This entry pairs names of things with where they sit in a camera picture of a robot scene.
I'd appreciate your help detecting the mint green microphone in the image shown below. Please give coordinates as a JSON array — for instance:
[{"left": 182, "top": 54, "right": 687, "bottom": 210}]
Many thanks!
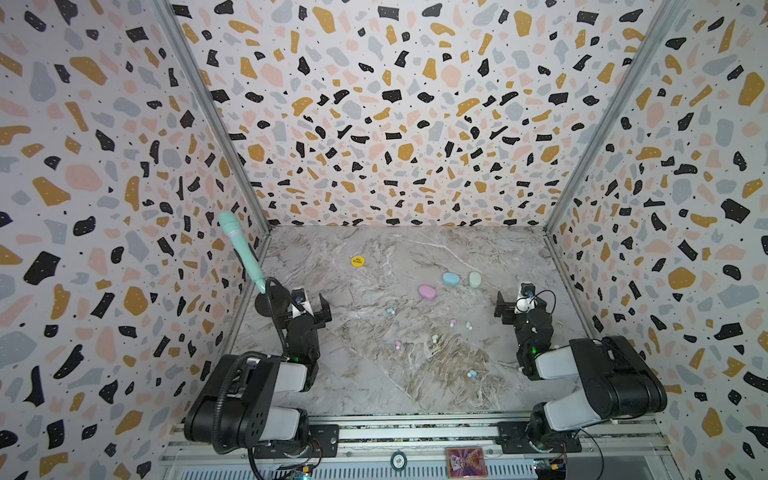
[{"left": 218, "top": 211, "right": 266, "bottom": 294}]

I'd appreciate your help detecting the aluminium corner post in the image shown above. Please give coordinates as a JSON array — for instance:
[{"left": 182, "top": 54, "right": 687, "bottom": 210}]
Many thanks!
[
  {"left": 149, "top": 0, "right": 270, "bottom": 237},
  {"left": 544, "top": 0, "right": 687, "bottom": 236}
]

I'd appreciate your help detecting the blue earbud case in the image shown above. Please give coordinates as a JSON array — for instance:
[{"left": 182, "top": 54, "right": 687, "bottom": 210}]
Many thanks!
[{"left": 442, "top": 272, "right": 461, "bottom": 286}]

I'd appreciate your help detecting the left aluminium corner post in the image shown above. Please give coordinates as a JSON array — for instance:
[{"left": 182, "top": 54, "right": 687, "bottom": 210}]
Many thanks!
[{"left": 149, "top": 0, "right": 270, "bottom": 237}]

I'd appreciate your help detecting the pink square card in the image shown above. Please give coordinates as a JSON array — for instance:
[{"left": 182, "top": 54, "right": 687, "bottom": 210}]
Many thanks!
[{"left": 445, "top": 447, "right": 488, "bottom": 479}]

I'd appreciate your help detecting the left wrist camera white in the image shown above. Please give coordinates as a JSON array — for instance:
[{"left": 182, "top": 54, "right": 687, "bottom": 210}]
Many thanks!
[{"left": 292, "top": 288, "right": 312, "bottom": 317}]

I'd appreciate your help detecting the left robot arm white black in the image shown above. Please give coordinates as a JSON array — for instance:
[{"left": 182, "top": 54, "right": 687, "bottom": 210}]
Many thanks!
[{"left": 183, "top": 288, "right": 339, "bottom": 459}]

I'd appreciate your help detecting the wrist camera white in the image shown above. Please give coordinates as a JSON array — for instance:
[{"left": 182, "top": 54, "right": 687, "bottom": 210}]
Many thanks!
[
  {"left": 515, "top": 282, "right": 536, "bottom": 312},
  {"left": 292, "top": 288, "right": 312, "bottom": 317}
]

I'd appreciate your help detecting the mint green earbud case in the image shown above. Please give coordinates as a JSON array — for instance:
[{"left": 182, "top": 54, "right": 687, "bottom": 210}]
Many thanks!
[{"left": 468, "top": 271, "right": 482, "bottom": 289}]

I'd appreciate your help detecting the pink earbud case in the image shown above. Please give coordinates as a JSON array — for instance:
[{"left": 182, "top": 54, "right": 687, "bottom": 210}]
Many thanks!
[{"left": 418, "top": 284, "right": 437, "bottom": 300}]

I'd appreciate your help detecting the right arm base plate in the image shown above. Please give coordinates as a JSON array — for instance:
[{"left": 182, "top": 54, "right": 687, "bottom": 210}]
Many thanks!
[{"left": 495, "top": 421, "right": 582, "bottom": 454}]

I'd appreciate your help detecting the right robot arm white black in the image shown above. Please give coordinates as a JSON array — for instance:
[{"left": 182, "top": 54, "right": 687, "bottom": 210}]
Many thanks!
[{"left": 494, "top": 283, "right": 667, "bottom": 453}]

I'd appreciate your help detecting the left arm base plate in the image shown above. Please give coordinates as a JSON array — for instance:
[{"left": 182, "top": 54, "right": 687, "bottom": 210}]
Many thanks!
[{"left": 254, "top": 424, "right": 340, "bottom": 461}]

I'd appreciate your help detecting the right aluminium corner post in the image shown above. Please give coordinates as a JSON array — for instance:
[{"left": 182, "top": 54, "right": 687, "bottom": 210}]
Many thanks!
[{"left": 544, "top": 0, "right": 687, "bottom": 236}]

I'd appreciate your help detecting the black round microphone stand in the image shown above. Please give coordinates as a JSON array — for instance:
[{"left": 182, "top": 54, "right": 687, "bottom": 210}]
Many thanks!
[{"left": 254, "top": 283, "right": 292, "bottom": 318}]

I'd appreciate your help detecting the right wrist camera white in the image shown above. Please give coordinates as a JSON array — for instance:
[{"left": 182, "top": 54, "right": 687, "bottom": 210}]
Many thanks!
[{"left": 515, "top": 282, "right": 536, "bottom": 312}]

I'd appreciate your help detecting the round white badge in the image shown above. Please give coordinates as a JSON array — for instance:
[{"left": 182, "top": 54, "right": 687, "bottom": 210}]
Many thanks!
[{"left": 390, "top": 451, "right": 408, "bottom": 472}]

